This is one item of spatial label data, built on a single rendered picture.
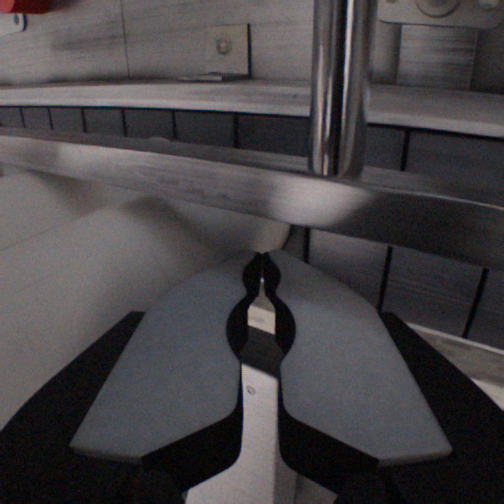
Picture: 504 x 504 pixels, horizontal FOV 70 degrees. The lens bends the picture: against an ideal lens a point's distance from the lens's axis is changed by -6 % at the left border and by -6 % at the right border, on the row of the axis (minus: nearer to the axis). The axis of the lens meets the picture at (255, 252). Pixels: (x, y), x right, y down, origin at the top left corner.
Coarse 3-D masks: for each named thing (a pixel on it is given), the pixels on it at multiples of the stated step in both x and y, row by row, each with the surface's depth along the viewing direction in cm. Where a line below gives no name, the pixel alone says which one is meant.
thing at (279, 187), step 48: (0, 144) 14; (48, 144) 12; (96, 144) 11; (144, 144) 10; (192, 144) 10; (192, 192) 9; (240, 192) 9; (288, 192) 8; (336, 192) 7; (384, 192) 7; (432, 192) 7; (480, 192) 7; (384, 240) 7; (432, 240) 7; (480, 240) 6
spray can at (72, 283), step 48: (144, 192) 13; (48, 240) 10; (96, 240) 10; (144, 240) 11; (192, 240) 12; (240, 240) 14; (288, 240) 18; (0, 288) 8; (48, 288) 9; (96, 288) 9; (144, 288) 10; (0, 336) 8; (48, 336) 8; (96, 336) 9; (0, 384) 7
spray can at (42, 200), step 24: (0, 192) 12; (24, 192) 13; (48, 192) 13; (72, 192) 14; (96, 192) 15; (120, 192) 15; (0, 216) 12; (24, 216) 12; (48, 216) 13; (72, 216) 14; (0, 240) 12
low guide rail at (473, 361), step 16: (256, 304) 17; (256, 320) 17; (272, 320) 16; (432, 336) 14; (448, 352) 14; (464, 352) 14; (480, 352) 14; (496, 352) 14; (464, 368) 13; (480, 368) 13; (496, 368) 13; (480, 384) 12; (496, 384) 12; (496, 400) 12
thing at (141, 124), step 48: (240, 144) 18; (288, 144) 16; (384, 144) 14; (432, 144) 13; (480, 144) 13; (336, 240) 17; (384, 288) 17; (432, 288) 16; (480, 288) 15; (480, 336) 15
